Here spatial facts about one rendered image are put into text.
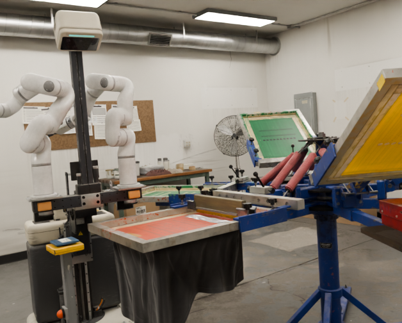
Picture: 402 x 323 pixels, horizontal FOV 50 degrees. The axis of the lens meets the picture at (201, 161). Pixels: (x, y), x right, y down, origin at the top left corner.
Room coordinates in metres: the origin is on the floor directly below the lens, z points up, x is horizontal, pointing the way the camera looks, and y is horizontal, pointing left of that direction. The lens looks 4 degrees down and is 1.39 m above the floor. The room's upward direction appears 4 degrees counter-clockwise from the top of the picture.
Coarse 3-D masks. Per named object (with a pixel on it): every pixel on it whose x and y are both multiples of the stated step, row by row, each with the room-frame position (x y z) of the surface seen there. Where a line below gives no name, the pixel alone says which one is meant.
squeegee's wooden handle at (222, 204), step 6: (198, 198) 2.32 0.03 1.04; (204, 198) 2.28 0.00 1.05; (210, 198) 2.24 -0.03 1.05; (216, 198) 2.19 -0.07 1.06; (222, 198) 2.16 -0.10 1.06; (228, 198) 2.14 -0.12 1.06; (198, 204) 2.33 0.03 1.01; (204, 204) 2.28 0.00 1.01; (210, 204) 2.24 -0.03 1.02; (216, 204) 2.19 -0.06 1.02; (222, 204) 2.15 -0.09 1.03; (228, 204) 2.11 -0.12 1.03; (234, 204) 2.07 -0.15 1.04; (240, 204) 2.04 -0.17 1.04; (222, 210) 2.16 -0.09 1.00; (228, 210) 2.12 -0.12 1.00; (234, 210) 2.08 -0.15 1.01
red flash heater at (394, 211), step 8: (384, 200) 1.55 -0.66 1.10; (392, 200) 1.54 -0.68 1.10; (400, 200) 1.53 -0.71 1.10; (384, 208) 1.52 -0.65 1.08; (392, 208) 1.47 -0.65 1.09; (400, 208) 1.42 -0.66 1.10; (384, 216) 1.54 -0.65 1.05; (392, 216) 1.47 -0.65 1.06; (400, 216) 1.42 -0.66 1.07; (384, 224) 1.54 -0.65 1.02; (392, 224) 1.48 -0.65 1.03; (400, 224) 1.43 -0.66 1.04
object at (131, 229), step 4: (180, 216) 2.30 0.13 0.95; (208, 216) 2.25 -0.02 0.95; (212, 216) 2.24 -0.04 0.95; (216, 216) 2.23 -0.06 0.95; (156, 220) 2.23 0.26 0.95; (160, 220) 2.22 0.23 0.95; (164, 220) 2.21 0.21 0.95; (168, 220) 2.20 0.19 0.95; (200, 220) 2.15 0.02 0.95; (140, 224) 2.16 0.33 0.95; (144, 224) 2.15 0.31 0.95; (148, 224) 2.14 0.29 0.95; (120, 228) 2.10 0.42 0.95; (124, 228) 2.09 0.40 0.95; (128, 228) 2.08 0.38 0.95; (132, 228) 2.08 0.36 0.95; (124, 232) 2.00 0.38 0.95; (128, 232) 2.00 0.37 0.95; (132, 232) 1.99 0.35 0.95; (136, 232) 1.98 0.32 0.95; (140, 232) 1.98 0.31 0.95; (144, 232) 1.97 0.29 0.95
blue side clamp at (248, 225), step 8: (280, 208) 2.04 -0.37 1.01; (248, 216) 1.92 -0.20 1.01; (256, 216) 1.95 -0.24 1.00; (264, 216) 1.98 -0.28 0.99; (272, 216) 2.01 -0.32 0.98; (280, 216) 2.04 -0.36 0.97; (240, 224) 1.89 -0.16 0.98; (248, 224) 1.92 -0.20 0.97; (256, 224) 1.95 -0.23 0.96; (264, 224) 1.98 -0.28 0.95; (272, 224) 2.00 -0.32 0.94; (240, 232) 1.89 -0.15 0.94
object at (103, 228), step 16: (176, 208) 2.36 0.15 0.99; (96, 224) 2.06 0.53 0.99; (112, 224) 2.13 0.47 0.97; (224, 224) 1.86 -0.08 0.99; (112, 240) 1.86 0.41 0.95; (128, 240) 1.73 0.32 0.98; (144, 240) 1.67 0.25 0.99; (160, 240) 1.67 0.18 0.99; (176, 240) 1.71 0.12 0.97; (192, 240) 1.75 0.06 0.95
